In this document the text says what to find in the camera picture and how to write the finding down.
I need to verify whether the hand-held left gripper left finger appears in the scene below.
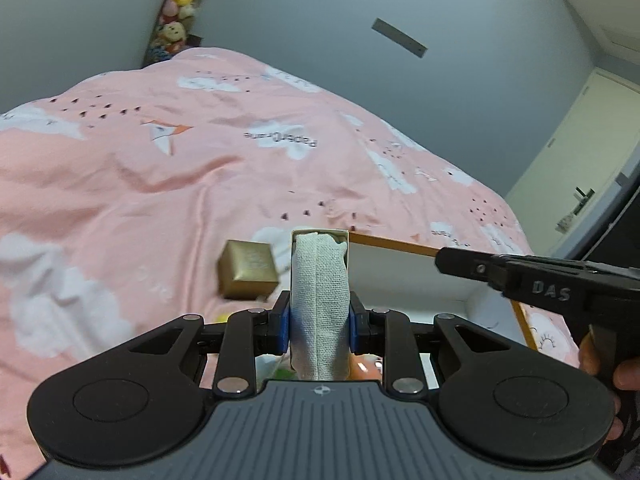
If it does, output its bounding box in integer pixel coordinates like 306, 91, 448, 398
125, 290, 292, 402

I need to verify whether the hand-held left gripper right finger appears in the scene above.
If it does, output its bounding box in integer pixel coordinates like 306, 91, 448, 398
348, 291, 518, 402

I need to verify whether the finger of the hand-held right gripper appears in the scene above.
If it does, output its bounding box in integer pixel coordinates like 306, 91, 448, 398
434, 246, 506, 291

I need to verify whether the white cloth pouch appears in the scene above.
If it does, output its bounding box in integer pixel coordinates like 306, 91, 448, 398
289, 232, 351, 382

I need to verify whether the orange cardboard box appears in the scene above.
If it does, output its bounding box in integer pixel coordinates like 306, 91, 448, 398
348, 231, 540, 361

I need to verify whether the small gold box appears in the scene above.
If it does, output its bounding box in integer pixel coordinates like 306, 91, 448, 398
218, 240, 280, 301

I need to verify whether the person's right hand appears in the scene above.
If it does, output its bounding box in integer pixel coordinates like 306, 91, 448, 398
579, 332, 640, 391

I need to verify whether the white door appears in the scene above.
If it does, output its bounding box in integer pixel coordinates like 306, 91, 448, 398
502, 67, 640, 261

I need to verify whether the pink printed blanket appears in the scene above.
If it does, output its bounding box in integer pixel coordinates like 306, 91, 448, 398
0, 47, 581, 461

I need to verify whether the column of plush toys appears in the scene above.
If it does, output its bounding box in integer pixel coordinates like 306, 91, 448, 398
142, 0, 216, 68

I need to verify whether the grey wall socket strip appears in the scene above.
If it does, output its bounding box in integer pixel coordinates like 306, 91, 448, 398
372, 17, 428, 58

